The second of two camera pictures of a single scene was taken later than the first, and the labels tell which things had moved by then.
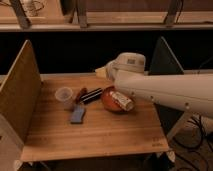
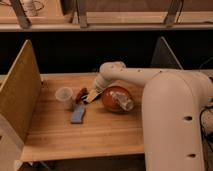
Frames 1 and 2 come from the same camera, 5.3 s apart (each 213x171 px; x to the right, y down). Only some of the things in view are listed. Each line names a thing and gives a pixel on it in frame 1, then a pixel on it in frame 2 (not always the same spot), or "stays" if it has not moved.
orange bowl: (109, 102) stays
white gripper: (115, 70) to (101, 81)
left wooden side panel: (20, 94) stays
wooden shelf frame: (106, 15) stays
